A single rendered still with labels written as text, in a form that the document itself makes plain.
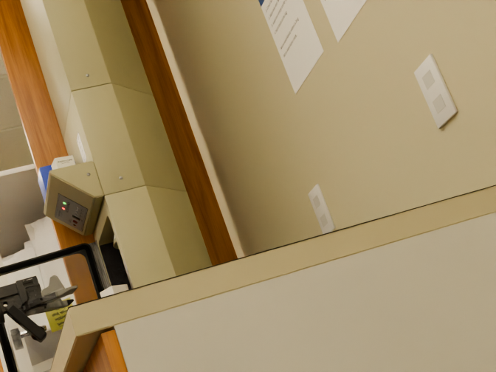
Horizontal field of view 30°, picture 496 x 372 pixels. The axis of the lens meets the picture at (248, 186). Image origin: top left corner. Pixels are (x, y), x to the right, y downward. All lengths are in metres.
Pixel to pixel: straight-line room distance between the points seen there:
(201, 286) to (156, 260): 1.10
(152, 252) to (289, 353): 1.13
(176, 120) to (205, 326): 1.72
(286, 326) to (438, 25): 0.62
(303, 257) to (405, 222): 0.17
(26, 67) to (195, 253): 0.85
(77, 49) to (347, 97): 0.87
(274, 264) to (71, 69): 1.35
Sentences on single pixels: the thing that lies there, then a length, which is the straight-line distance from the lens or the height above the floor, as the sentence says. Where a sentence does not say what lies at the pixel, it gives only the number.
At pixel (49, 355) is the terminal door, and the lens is 2.58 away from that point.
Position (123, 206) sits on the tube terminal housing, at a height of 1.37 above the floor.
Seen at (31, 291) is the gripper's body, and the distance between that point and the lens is 2.42.
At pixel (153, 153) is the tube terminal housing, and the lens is 2.49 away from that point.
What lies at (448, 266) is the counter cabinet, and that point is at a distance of 1.36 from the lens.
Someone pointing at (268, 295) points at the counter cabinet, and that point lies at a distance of 1.25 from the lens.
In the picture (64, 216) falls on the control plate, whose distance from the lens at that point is 2.59.
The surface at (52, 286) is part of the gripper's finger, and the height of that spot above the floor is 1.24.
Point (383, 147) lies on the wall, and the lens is 1.85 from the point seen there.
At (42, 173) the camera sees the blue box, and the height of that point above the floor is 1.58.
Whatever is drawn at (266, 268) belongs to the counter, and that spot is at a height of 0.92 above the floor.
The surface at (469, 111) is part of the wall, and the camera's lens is 1.58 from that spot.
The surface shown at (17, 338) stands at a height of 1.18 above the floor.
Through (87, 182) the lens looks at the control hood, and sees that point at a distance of 2.37.
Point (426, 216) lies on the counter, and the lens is 1.37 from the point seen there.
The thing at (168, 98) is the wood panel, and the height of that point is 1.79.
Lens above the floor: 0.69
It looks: 15 degrees up
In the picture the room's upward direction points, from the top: 20 degrees counter-clockwise
